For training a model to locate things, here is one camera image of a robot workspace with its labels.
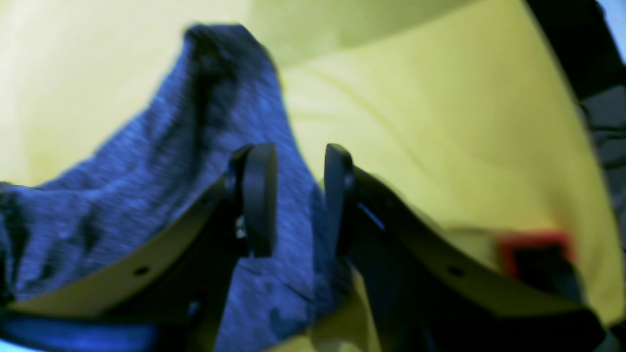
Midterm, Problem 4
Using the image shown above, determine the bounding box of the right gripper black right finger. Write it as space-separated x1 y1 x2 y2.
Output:
324 143 605 352

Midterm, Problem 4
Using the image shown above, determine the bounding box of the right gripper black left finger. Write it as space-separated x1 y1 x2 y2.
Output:
1 143 278 352

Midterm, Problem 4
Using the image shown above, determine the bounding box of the grey long-sleeve T-shirt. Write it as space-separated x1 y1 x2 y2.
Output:
1 25 352 352

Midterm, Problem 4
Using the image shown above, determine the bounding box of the red clamp right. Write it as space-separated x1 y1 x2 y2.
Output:
497 231 584 303

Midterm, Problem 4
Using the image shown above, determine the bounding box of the yellow table cloth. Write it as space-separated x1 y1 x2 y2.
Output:
1 0 625 325

